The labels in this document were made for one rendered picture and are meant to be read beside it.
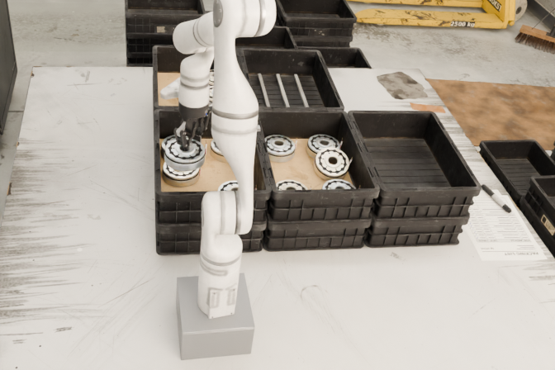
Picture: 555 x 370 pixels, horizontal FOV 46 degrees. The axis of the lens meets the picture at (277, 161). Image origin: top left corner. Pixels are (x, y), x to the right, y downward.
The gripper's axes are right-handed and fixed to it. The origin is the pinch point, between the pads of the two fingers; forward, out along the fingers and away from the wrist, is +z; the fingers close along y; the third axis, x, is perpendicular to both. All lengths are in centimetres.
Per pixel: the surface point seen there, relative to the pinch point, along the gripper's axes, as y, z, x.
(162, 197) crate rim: -13.7, 8.0, -0.6
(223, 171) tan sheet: 14.7, 17.2, -1.9
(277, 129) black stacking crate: 38.9, 13.7, -6.5
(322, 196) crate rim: 11.5, 8.4, -34.0
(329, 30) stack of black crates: 185, 48, 34
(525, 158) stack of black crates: 172, 73, -81
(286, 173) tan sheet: 25.2, 17.2, -17.6
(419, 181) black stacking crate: 46, 17, -52
